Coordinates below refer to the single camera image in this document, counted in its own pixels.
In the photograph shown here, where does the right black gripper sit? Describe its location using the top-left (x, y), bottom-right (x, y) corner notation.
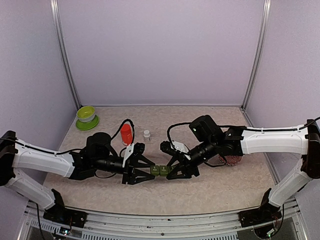
top-left (165, 137), bottom-right (218, 179)

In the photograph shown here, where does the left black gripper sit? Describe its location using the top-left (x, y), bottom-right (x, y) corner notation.
top-left (93, 155), bottom-right (156, 185)

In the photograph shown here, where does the green weekly pill organizer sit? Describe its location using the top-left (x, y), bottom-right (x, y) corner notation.
top-left (149, 165), bottom-right (175, 177)

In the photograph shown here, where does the orange pill bottle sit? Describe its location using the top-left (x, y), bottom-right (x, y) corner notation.
top-left (120, 123), bottom-right (133, 146)

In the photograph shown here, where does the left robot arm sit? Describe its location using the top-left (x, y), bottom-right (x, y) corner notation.
top-left (0, 130), bottom-right (155, 223)

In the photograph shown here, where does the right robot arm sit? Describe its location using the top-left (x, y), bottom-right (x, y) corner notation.
top-left (160, 115), bottom-right (320, 222)

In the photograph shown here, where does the small white pill bottle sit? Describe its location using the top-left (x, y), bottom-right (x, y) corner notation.
top-left (143, 129), bottom-right (151, 142)

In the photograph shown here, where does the red patterned bowl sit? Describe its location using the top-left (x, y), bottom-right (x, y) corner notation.
top-left (218, 155), bottom-right (242, 167)

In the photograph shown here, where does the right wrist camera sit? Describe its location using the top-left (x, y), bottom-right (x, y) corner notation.
top-left (160, 141), bottom-right (190, 156)

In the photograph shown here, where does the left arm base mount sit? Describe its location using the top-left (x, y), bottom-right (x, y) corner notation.
top-left (43, 205), bottom-right (88, 228)

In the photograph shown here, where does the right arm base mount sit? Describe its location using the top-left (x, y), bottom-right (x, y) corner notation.
top-left (238, 208), bottom-right (282, 228)

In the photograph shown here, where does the left aluminium frame post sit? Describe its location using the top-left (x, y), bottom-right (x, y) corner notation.
top-left (50, 0), bottom-right (82, 110)

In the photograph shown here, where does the aluminium frame post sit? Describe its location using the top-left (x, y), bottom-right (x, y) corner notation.
top-left (241, 0), bottom-right (272, 112)
top-left (50, 0), bottom-right (82, 110)

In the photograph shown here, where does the right aluminium frame post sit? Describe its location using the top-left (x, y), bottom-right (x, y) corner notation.
top-left (241, 0), bottom-right (272, 112)

